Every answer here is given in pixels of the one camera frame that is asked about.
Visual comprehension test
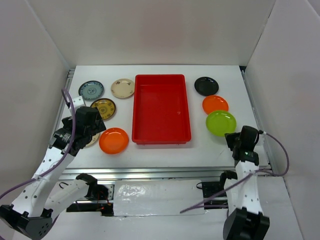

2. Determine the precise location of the yellow patterned plate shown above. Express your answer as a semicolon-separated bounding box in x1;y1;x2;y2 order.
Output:
90;98;117;121

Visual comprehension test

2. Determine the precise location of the green plate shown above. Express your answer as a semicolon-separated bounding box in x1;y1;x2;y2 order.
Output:
205;110;237;137

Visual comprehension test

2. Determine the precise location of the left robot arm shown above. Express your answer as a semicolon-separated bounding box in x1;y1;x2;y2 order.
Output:
0;106;109;240

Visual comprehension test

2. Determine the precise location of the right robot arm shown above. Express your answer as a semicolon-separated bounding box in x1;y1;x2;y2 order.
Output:
217;125;270;240

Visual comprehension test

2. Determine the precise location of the beige plate near bin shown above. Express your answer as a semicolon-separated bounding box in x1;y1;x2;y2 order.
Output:
110;78;135;99

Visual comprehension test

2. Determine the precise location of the red plastic bin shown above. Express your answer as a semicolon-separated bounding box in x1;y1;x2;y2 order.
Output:
131;74;192;145

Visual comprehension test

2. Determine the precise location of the beige plate with characters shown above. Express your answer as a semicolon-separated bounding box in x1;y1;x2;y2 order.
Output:
85;133;101;148

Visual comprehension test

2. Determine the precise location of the blue patterned plate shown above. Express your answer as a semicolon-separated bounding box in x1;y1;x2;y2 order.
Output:
78;80;104;101

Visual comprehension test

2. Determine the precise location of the orange plate left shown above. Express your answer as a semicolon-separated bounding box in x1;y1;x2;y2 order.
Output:
99;127;129;155

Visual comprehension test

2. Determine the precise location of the orange plate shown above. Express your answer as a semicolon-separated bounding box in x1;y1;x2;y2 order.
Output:
202;95;229;115
99;127;129;155

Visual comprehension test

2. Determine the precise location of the orange plate right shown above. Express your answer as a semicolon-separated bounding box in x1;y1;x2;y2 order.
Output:
202;95;229;115

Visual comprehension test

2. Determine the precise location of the black plate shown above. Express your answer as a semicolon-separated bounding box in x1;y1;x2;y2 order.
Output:
194;76;219;97

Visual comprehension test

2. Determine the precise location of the white front cover panel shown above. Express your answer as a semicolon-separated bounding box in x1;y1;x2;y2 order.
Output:
113;180;204;217

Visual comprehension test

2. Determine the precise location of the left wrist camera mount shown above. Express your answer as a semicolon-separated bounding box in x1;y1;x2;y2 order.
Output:
66;96;86;110

